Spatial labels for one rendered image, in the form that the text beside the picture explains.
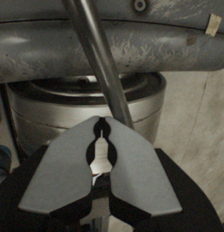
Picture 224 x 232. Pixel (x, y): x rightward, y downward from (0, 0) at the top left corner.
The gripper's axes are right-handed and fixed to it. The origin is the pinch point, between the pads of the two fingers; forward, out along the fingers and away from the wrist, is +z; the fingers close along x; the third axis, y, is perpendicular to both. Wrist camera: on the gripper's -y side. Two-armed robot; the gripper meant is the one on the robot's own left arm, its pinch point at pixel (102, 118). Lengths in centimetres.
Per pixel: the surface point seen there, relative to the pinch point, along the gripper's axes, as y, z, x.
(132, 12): -7.5, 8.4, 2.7
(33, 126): 7.9, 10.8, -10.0
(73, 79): 1.9, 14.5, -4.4
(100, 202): 66, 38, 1
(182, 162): 178, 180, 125
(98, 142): 9.5, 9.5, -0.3
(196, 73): 39, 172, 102
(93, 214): 75, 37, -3
